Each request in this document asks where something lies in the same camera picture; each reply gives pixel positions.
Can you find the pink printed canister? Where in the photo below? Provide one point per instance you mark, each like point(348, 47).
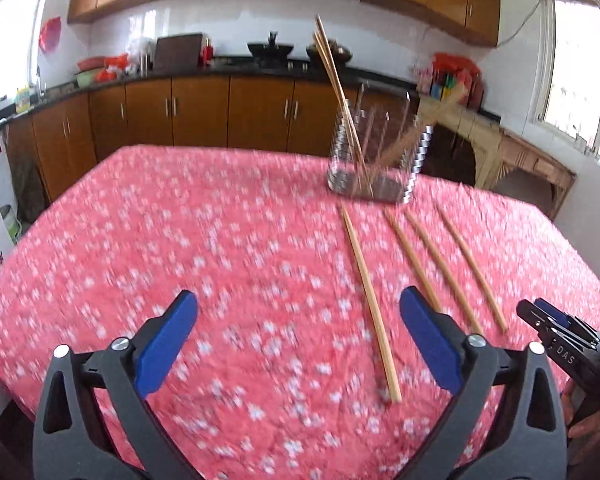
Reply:
point(422, 80)

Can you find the dark red thermos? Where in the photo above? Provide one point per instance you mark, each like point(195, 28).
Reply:
point(476, 91)

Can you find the pale green basin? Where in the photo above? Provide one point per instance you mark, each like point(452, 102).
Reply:
point(90, 79)

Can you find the black kitchen countertop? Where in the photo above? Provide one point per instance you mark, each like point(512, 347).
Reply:
point(190, 74)

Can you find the small red bottle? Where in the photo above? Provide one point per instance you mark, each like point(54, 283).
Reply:
point(208, 52)

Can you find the white bucket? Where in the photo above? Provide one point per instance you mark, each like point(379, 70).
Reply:
point(10, 222)

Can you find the red bag behind thermoses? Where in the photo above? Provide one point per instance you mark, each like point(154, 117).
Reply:
point(455, 62)

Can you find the hanging red plastic bag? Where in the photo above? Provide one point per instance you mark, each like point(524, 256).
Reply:
point(50, 34)

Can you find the person's right hand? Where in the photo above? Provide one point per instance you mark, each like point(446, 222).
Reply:
point(592, 425)

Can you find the black gas stove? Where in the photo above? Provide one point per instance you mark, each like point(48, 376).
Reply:
point(300, 66)

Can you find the cream wooden side table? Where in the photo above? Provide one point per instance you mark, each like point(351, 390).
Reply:
point(520, 155)

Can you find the red basin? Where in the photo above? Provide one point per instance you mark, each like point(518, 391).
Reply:
point(91, 63)

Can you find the dark cutting board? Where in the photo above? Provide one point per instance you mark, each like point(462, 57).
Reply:
point(177, 52)

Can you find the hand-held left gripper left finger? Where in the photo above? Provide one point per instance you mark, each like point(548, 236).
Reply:
point(167, 340)

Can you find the wooden chopstick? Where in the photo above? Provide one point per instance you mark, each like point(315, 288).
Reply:
point(410, 255)
point(472, 267)
point(329, 85)
point(338, 85)
point(334, 77)
point(369, 305)
point(420, 130)
point(442, 272)

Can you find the metal faucet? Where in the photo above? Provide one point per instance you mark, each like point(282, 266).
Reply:
point(40, 85)

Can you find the red floral tablecloth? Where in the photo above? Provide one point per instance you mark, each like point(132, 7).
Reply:
point(180, 235)

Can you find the yellow dish soap bottle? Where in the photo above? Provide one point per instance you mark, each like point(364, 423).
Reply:
point(22, 100)

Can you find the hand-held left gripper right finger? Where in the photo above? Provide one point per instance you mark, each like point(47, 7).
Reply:
point(427, 337)

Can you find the brown base cabinets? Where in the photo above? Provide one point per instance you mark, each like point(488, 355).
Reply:
point(200, 110)

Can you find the large barred window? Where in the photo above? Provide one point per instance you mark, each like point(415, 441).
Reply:
point(575, 75)

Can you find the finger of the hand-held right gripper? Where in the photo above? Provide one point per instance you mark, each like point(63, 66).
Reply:
point(532, 312)
point(572, 321)

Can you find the colourful small boxes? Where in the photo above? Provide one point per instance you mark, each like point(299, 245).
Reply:
point(442, 87)

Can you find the black wok with lid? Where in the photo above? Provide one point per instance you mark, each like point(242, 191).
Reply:
point(337, 52)

